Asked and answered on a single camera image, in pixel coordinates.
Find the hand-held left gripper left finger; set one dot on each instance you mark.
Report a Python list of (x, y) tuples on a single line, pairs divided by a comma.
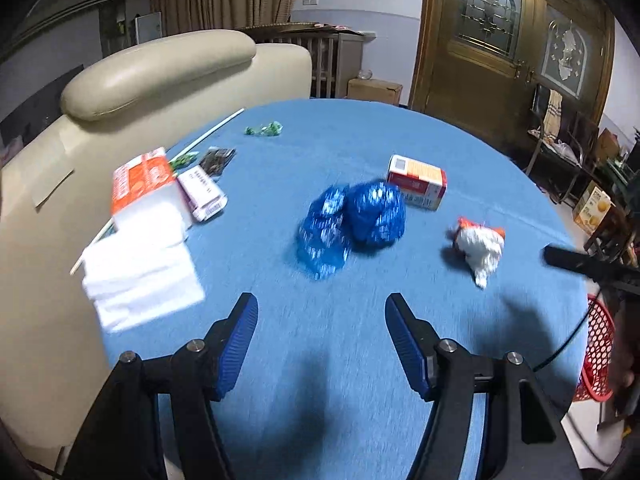
[(240, 345)]

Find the clear plastic bag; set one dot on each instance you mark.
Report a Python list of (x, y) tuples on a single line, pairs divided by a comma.
[(567, 149)]

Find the white orange wrapper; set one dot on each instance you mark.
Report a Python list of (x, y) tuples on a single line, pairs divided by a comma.
[(480, 250)]

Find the round blue table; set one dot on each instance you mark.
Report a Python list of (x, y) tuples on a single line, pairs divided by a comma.
[(450, 150)]

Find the striped scarf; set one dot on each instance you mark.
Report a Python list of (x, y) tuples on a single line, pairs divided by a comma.
[(551, 112)]

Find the orange white carton box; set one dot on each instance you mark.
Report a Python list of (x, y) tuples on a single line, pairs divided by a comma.
[(417, 180)]

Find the black television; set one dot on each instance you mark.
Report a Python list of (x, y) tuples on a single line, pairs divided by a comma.
[(40, 105)]

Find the white pink small box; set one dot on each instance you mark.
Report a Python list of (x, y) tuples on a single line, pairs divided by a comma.
[(202, 195)]

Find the brown cardboard box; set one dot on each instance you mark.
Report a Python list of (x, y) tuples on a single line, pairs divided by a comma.
[(375, 91)]

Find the long white stick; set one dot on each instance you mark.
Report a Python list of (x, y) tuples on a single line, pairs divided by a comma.
[(220, 125)]

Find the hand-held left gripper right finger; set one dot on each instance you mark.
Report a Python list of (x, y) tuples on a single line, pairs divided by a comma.
[(407, 345)]

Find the wooden baby crib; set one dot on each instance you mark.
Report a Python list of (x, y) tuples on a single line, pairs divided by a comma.
[(345, 60)]

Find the orange white tissue pack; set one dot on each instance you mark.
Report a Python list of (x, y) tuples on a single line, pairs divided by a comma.
[(145, 180)]

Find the wooden glass double door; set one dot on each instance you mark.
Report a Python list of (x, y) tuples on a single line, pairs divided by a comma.
[(475, 75)]

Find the fruit print cardboard box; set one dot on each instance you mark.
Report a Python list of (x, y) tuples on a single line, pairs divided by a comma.
[(592, 207)]

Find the dark snack wrapper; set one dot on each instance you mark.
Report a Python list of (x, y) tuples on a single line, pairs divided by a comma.
[(216, 162)]

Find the beige sofa patch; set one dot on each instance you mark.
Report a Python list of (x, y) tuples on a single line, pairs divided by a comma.
[(50, 180)]

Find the dark metal chair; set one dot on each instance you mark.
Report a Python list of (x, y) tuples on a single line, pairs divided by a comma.
[(575, 170)]

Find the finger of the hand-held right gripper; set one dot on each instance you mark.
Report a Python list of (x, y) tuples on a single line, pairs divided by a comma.
[(585, 264)]

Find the white standing air conditioner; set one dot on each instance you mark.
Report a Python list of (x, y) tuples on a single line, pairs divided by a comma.
[(147, 27)]

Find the blue plastic bag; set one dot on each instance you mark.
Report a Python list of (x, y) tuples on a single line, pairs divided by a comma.
[(370, 215)]

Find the red mesh basket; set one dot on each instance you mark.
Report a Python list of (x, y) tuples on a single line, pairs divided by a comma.
[(597, 350)]

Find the cream leather sofa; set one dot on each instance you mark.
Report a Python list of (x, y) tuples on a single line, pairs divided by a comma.
[(150, 70)]

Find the green candy wrapper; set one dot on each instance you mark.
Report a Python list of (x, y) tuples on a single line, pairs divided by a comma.
[(264, 129), (182, 160)]

